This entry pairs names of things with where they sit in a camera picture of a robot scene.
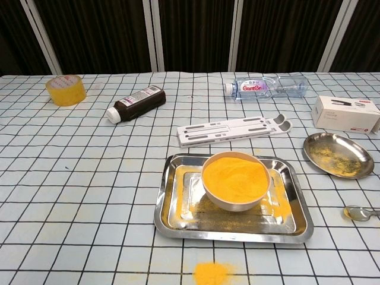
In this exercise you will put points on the metal spoon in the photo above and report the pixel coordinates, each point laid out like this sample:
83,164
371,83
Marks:
356,213

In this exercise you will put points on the beige bowl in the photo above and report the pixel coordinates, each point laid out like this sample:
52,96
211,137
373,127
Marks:
234,205

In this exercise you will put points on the orange powder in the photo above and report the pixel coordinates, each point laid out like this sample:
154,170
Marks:
210,274

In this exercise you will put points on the white folding laptop stand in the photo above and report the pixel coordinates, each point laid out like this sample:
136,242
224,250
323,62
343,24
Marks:
222,130

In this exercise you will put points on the brown bottle white cap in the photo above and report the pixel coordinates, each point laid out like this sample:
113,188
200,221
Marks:
139,104

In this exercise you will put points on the small rectangular steel tray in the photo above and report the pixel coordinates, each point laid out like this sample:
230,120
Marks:
207,220

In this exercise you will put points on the clear plastic water bottle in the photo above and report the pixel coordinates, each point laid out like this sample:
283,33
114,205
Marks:
252,89

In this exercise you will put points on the large rectangular steel tray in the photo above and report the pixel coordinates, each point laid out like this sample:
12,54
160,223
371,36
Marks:
231,236

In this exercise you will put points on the checkered tablecloth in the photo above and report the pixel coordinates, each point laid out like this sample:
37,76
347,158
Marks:
89,178

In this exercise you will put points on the black folding screen white frames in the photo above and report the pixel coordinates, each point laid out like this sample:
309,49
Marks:
193,29

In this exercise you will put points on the yellow tape roll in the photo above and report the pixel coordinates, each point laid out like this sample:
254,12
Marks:
66,95

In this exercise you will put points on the round steel plate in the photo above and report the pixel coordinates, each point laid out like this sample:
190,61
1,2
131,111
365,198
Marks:
338,154

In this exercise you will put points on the white stapler box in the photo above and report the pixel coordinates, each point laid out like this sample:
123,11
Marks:
341,115

